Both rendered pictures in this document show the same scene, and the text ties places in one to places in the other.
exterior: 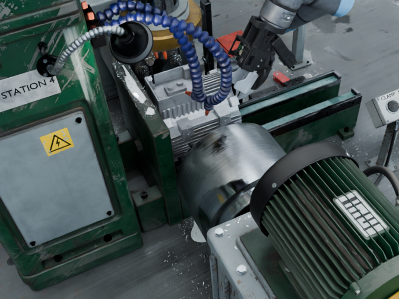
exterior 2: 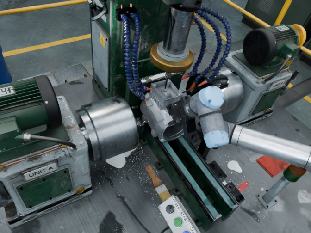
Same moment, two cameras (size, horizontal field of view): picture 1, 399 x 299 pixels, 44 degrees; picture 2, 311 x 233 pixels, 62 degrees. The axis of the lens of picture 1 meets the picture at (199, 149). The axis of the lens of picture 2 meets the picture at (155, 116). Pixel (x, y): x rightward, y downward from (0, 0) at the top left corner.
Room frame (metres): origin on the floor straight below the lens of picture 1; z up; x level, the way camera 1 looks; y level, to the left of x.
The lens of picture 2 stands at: (0.65, -0.82, 1.93)
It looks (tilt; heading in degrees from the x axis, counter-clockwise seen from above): 47 degrees down; 72
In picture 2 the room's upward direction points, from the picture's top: 12 degrees clockwise
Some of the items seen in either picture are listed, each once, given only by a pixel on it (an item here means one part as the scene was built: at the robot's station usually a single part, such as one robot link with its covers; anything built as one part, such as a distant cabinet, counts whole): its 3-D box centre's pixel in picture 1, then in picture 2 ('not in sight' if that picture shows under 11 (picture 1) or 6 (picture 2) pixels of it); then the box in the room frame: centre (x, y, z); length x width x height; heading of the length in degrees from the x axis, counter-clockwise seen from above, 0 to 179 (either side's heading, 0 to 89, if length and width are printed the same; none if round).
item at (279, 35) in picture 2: not in sight; (269, 65); (1.57, 0.22, 1.16); 0.33 x 0.26 x 0.42; 21
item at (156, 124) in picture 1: (135, 149); (148, 98); (0.91, 0.17, 0.97); 0.30 x 0.11 x 0.34; 21
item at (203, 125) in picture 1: (192, 115); (166, 114); (0.97, 0.01, 1.01); 0.20 x 0.19 x 0.19; 110
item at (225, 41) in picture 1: (237, 44); (272, 162); (1.57, -0.18, 0.80); 0.15 x 0.12 x 0.01; 23
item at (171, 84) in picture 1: (175, 92); (165, 95); (0.96, 0.05, 1.11); 0.12 x 0.11 x 0.07; 110
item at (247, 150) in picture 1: (255, 207); (96, 132); (0.64, -0.11, 1.04); 0.37 x 0.25 x 0.25; 21
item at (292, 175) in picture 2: not in sight; (293, 173); (1.44, -0.37, 1.05); 0.06 x 0.06 x 0.04
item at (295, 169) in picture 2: not in sight; (299, 167); (1.44, -0.37, 1.10); 0.06 x 0.06 x 0.04
